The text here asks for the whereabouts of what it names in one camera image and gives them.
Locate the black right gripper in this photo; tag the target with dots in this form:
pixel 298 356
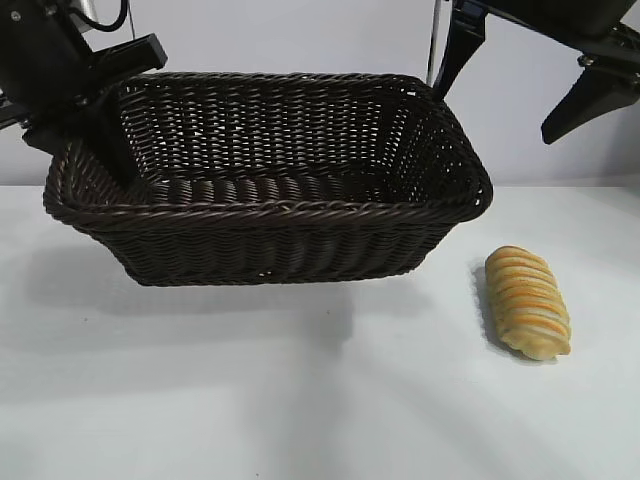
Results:
pixel 550 20

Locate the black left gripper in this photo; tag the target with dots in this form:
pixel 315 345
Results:
pixel 40 60

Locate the dark brown woven basket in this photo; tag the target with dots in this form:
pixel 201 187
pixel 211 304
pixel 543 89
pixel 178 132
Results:
pixel 280 235

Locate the long striped bread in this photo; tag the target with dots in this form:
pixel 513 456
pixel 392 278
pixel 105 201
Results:
pixel 527 305

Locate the grey vertical pole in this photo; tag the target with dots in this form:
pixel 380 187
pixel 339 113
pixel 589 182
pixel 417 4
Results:
pixel 434 40

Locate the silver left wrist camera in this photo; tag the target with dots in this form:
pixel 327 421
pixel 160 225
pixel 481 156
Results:
pixel 85 9

